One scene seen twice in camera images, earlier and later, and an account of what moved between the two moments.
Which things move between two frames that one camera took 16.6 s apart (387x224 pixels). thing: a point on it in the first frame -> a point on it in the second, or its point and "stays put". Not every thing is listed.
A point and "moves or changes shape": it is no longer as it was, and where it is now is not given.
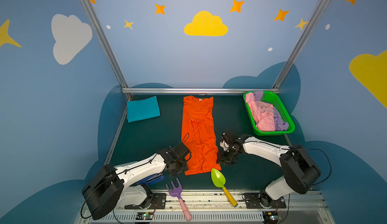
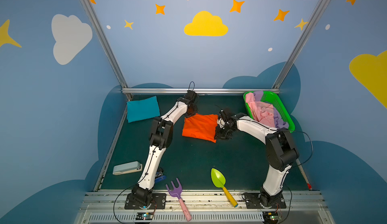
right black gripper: (226, 153) -> (222, 132)
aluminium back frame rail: (203, 91) stays put
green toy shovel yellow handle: (218, 179) stays put
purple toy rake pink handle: (177, 192) stays put
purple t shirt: (280, 125) stays put
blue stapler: (152, 179) stays put
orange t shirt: (198, 134) moves or changes shape
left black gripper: (181, 158) -> (190, 110)
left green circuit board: (144, 216) stays put
